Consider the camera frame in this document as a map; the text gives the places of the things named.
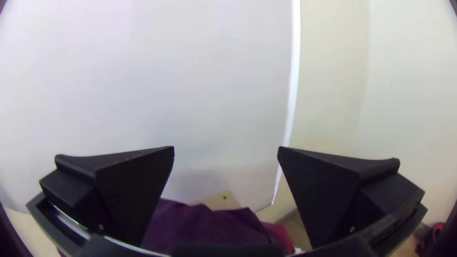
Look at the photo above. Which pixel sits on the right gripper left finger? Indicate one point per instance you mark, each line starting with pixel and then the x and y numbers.
pixel 121 185

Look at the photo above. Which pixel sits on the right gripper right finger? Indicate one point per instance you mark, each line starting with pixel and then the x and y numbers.
pixel 328 192

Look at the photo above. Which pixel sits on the dark t-shirt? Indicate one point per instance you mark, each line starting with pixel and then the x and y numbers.
pixel 200 228

